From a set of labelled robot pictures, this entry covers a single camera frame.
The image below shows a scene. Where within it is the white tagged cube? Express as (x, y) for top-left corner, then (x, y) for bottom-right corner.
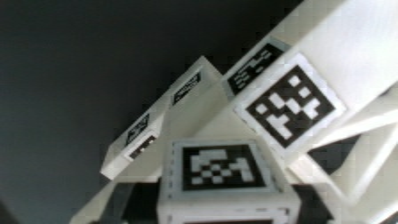
(157, 140), (301, 224)

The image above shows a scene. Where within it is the white chair seat part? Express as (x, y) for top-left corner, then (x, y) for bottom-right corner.
(100, 56), (222, 179)

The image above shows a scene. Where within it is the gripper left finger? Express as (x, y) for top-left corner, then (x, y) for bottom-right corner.
(70, 182), (160, 224)

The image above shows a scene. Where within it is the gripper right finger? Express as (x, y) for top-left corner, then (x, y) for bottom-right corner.
(290, 183), (357, 224)

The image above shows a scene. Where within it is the white chair back frame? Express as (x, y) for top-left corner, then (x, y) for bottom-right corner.
(189, 0), (398, 224)

